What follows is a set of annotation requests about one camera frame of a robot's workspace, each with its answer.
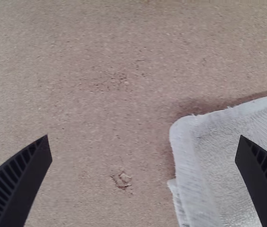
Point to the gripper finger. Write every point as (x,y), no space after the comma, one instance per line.
(265,179)
(10,184)

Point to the cork mat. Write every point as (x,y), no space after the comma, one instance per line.
(88,82)

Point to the pale towel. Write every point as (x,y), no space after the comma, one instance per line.
(218,165)

